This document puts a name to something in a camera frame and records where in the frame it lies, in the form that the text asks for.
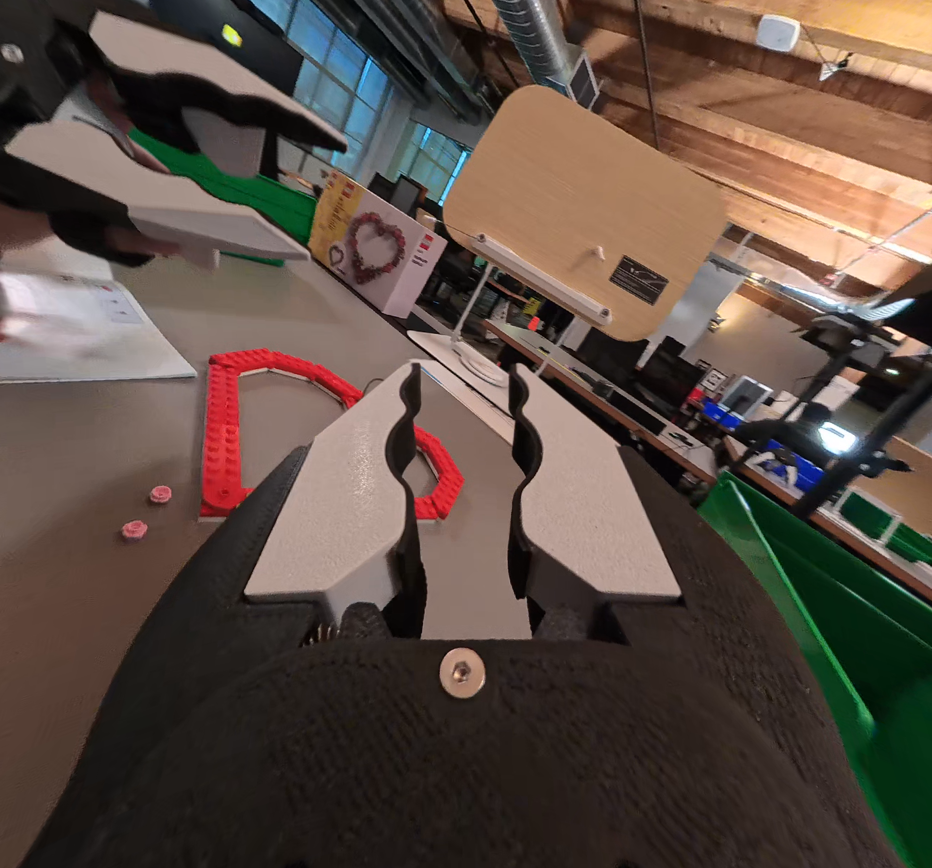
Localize large paned window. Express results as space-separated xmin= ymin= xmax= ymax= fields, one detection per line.
xmin=185 ymin=0 xmax=398 ymax=156

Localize lego set box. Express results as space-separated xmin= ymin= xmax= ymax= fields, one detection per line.
xmin=309 ymin=171 xmax=447 ymax=319

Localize white duct vent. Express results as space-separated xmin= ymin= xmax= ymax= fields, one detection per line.
xmin=568 ymin=53 xmax=604 ymax=112

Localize red lego heart frame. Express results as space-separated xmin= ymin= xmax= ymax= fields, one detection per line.
xmin=199 ymin=348 xmax=466 ymax=522

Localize background work table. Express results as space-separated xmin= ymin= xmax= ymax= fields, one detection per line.
xmin=721 ymin=435 xmax=932 ymax=601
xmin=482 ymin=318 xmax=722 ymax=485

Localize lego instruction booklet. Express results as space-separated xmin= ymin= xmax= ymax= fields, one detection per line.
xmin=0 ymin=267 xmax=199 ymax=383

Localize black tripod stand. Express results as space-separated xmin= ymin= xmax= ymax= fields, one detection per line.
xmin=797 ymin=286 xmax=932 ymax=520

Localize green plastic bin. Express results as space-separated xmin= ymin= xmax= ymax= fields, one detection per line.
xmin=130 ymin=127 xmax=319 ymax=266
xmin=698 ymin=471 xmax=932 ymax=868

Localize wooden bookstand with white base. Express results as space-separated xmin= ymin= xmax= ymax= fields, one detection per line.
xmin=406 ymin=85 xmax=729 ymax=389

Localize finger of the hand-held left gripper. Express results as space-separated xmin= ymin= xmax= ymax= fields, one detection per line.
xmin=6 ymin=118 xmax=312 ymax=271
xmin=87 ymin=9 xmax=349 ymax=179

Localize person's left hand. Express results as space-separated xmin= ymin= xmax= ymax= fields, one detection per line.
xmin=0 ymin=198 xmax=56 ymax=254

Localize black computer monitor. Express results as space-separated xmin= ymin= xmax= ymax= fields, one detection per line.
xmin=641 ymin=353 xmax=704 ymax=410
xmin=579 ymin=329 xmax=649 ymax=374
xmin=367 ymin=171 xmax=427 ymax=215

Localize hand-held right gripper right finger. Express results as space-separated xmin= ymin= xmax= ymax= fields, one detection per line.
xmin=507 ymin=363 xmax=683 ymax=636

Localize white ceiling access point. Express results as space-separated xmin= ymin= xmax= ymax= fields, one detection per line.
xmin=756 ymin=14 xmax=802 ymax=52

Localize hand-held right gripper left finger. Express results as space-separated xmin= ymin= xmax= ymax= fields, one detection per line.
xmin=244 ymin=362 xmax=428 ymax=639

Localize green storage bins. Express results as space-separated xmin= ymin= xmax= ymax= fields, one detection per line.
xmin=837 ymin=488 xmax=932 ymax=565

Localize small paned window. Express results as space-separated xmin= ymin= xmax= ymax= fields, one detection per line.
xmin=397 ymin=122 xmax=470 ymax=208

